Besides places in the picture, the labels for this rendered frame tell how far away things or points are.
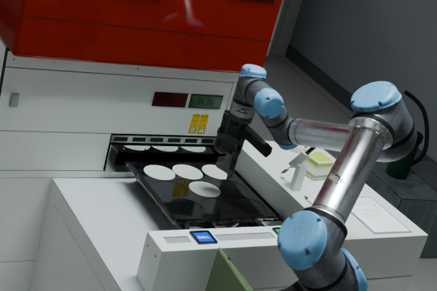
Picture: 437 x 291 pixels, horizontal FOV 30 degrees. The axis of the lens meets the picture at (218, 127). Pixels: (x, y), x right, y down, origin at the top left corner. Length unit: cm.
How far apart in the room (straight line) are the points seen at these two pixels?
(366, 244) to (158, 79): 80
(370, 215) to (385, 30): 402
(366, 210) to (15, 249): 110
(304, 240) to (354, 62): 501
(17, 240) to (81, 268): 37
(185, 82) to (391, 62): 389
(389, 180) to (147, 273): 262
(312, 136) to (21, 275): 106
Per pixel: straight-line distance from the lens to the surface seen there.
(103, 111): 250
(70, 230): 241
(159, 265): 204
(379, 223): 250
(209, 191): 250
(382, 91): 201
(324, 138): 223
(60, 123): 247
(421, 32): 609
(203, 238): 211
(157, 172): 254
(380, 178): 452
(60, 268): 248
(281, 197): 253
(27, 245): 266
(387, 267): 252
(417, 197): 445
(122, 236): 232
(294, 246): 178
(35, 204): 258
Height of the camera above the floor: 198
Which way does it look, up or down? 21 degrees down
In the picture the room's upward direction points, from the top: 15 degrees clockwise
